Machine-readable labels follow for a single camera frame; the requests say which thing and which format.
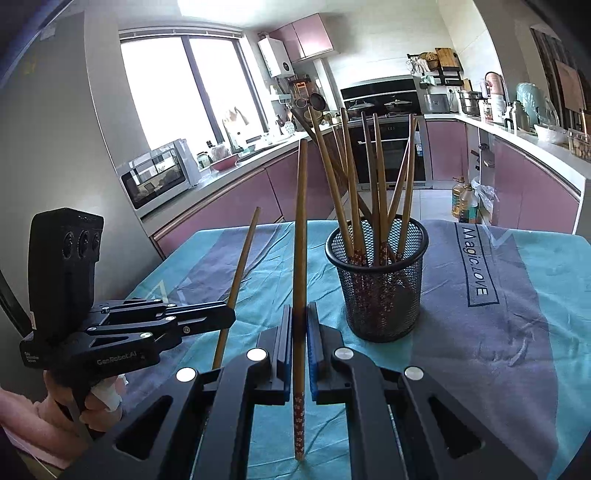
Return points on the yellow cooking oil bottle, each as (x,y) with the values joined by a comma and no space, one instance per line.
(458,201)

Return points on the person's left hand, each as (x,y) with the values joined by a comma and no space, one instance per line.
(104,413)

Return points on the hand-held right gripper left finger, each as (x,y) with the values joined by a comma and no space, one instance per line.
(288,341)

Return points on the pink bowl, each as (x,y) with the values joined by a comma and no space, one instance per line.
(225,162)

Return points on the wok with glass lid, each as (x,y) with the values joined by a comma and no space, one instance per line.
(358,107)
(398,107)

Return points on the white jug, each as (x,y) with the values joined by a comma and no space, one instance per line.
(497,108)

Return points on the pink base cabinet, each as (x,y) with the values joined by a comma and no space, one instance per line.
(531,189)
(240,198)
(445,147)

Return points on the kitchen window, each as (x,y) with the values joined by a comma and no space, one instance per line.
(152,92)

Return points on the black frying pan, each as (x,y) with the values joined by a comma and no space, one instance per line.
(316,101)

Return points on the bunch of wooden chopsticks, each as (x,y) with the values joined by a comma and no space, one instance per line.
(354,207)

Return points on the black built-in stove oven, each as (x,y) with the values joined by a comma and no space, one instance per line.
(369,92)

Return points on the teal grey printed tablecloth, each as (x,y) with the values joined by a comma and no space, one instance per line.
(461,346)

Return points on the white water heater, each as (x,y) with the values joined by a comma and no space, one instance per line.
(276,57)

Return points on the white kitchen counter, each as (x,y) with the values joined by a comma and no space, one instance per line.
(217,178)

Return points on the white plastic bag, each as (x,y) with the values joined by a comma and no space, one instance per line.
(487,198)

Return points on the silver rice cooker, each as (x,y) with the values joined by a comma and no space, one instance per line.
(436,104)

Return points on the red-ended wooden chopstick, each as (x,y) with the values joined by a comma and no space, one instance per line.
(300,254)
(241,267)

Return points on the white countertop oven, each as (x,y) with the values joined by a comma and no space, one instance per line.
(182,166)

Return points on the green domed appliance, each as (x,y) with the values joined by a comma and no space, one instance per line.
(528,99)

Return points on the wooden cutting board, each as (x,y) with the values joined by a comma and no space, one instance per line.
(446,57)

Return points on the white bowl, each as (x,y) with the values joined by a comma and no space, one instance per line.
(551,134)

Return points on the black mesh utensil holder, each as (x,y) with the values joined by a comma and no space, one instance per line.
(383,300)

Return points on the steel thermos bottle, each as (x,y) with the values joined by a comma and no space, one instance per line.
(521,115)

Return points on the pink wall cabinet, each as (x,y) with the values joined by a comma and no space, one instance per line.
(304,39)

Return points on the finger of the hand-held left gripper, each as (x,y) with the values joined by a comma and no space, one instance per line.
(134,310)
(207,318)

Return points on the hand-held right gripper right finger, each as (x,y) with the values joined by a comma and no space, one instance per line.
(314,350)

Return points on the steel pot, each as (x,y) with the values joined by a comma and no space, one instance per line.
(469,102)

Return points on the pink kettle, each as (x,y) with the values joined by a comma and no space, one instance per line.
(494,83)

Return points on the black wall rack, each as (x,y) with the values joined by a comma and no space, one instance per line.
(450,74)

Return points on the person's left forearm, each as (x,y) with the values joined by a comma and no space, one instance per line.
(27,415)

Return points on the clear food container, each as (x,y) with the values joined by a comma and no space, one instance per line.
(579,145)

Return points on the dark oil bottle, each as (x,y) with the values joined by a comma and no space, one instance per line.
(471,207)

